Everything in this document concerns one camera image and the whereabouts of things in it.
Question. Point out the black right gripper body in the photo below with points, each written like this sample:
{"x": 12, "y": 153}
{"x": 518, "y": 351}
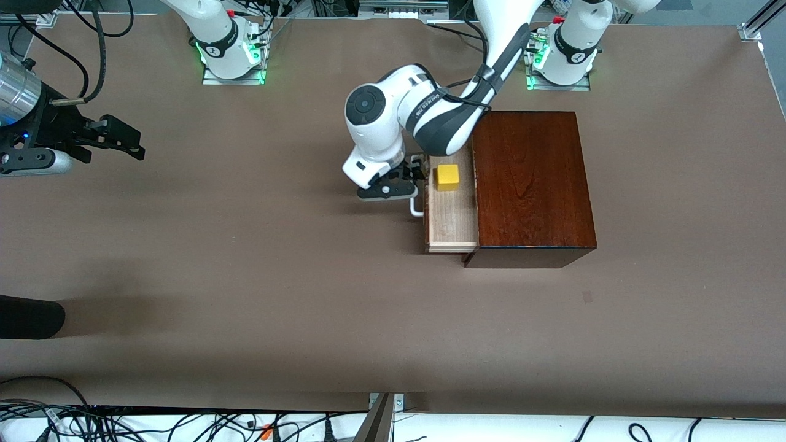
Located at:
{"x": 54, "y": 127}

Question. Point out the yellow cube block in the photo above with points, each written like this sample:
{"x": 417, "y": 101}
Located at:
{"x": 447, "y": 177}

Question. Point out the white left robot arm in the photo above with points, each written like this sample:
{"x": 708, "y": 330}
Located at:
{"x": 381, "y": 123}

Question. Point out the dark brown wooden cabinet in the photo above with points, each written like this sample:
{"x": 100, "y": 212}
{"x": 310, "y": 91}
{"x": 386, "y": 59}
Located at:
{"x": 528, "y": 184}

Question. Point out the white power strip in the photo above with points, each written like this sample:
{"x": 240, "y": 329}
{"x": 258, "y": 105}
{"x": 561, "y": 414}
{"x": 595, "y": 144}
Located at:
{"x": 402, "y": 9}

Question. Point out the black padded object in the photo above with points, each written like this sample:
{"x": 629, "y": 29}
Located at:
{"x": 27, "y": 317}

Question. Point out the metal base plate of right arm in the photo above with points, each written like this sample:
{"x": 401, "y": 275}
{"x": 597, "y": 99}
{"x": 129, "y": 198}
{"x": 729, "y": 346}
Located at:
{"x": 212, "y": 80}

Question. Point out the aluminium frame rail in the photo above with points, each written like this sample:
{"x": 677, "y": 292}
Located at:
{"x": 758, "y": 21}
{"x": 27, "y": 18}

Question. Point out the metal base plate of left arm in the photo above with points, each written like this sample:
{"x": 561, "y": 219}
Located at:
{"x": 556, "y": 87}

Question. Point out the aluminium profile bracket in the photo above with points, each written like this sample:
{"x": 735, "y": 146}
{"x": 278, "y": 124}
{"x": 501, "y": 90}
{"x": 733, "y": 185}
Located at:
{"x": 377, "y": 423}

